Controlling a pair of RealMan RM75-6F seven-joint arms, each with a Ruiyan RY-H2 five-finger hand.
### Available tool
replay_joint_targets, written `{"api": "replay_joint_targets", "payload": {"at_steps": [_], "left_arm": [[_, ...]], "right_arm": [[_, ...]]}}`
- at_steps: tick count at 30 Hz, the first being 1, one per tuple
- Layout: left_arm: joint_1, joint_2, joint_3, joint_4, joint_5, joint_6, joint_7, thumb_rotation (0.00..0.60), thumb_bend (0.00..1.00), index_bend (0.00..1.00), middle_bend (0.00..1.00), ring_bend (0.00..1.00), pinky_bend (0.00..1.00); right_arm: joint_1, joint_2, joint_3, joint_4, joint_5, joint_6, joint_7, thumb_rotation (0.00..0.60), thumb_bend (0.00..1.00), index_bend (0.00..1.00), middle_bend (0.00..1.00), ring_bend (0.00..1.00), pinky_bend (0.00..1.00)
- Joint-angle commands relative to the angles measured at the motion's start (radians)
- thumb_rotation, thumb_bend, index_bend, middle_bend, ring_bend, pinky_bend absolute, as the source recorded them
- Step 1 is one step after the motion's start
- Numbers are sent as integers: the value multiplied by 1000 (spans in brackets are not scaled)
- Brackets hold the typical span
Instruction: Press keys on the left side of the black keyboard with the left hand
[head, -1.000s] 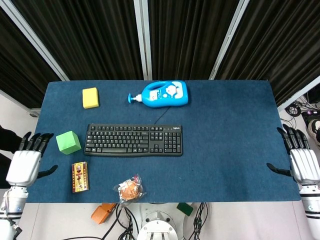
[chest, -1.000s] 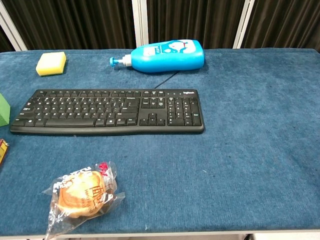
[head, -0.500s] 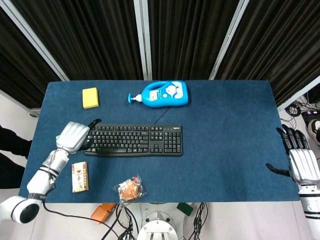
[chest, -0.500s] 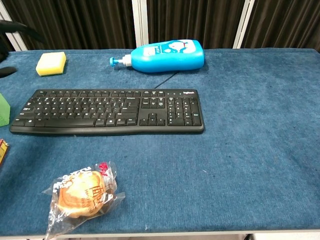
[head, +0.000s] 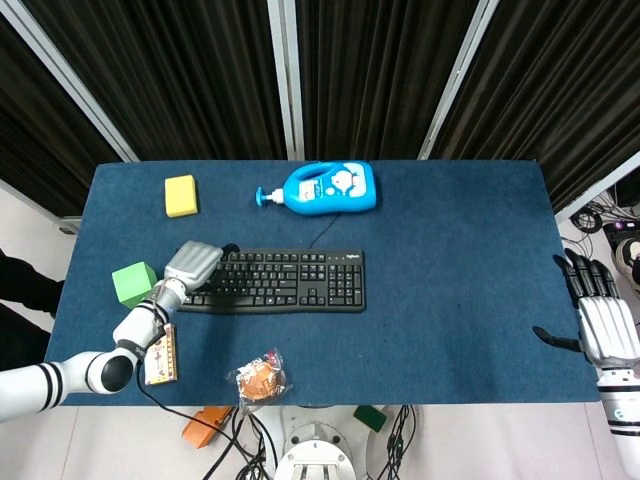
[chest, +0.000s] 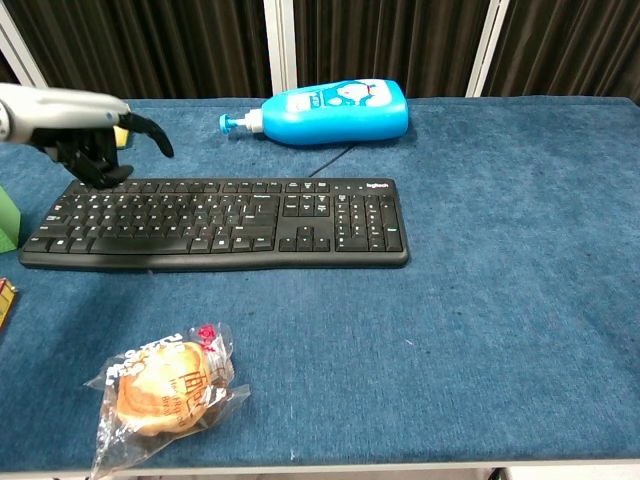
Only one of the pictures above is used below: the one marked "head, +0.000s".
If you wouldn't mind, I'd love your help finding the green cube block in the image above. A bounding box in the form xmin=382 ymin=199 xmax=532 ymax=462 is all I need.
xmin=111 ymin=261 xmax=159 ymax=308

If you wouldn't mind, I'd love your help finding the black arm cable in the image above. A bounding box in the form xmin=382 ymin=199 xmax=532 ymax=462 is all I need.
xmin=133 ymin=367 xmax=279 ymax=480

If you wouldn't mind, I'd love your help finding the black sneaker with white sole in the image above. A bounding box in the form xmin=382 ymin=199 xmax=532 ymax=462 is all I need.
xmin=612 ymin=238 xmax=640 ymax=295

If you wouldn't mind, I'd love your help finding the yellow sponge block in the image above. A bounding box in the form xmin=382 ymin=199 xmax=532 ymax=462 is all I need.
xmin=164 ymin=174 xmax=200 ymax=219

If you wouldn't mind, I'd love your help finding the black computer keyboard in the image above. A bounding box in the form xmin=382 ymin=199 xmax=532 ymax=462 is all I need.
xmin=175 ymin=248 xmax=367 ymax=315

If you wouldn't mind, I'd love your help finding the small printed card box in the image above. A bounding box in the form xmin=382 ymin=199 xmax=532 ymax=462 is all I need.
xmin=143 ymin=323 xmax=180 ymax=386

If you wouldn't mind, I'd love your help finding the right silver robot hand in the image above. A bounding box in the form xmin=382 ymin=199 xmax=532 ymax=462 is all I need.
xmin=532 ymin=253 xmax=640 ymax=370

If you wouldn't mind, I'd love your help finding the black floor cables bundle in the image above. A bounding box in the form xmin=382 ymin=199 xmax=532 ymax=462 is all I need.
xmin=569 ymin=198 xmax=615 ymax=236

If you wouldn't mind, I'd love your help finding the blue table mat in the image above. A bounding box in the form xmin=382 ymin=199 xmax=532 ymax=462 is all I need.
xmin=43 ymin=159 xmax=601 ymax=407

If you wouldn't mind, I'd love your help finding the packaged orange snack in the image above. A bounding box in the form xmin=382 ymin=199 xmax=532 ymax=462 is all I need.
xmin=227 ymin=348 xmax=294 ymax=413

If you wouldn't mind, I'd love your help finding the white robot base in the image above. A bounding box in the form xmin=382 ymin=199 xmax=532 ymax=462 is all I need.
xmin=273 ymin=405 xmax=371 ymax=480

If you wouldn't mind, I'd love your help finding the orange foot pedal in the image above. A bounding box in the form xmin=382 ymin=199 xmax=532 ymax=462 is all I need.
xmin=181 ymin=405 xmax=234 ymax=450

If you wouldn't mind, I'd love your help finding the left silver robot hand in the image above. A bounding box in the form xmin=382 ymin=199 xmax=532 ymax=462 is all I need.
xmin=163 ymin=240 xmax=240 ymax=293

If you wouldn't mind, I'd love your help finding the blue pump lotion bottle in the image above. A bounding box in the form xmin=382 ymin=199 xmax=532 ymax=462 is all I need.
xmin=255 ymin=160 xmax=378 ymax=218

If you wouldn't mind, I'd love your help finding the green foot pedal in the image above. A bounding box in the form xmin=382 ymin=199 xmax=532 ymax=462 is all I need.
xmin=353 ymin=405 xmax=388 ymax=432

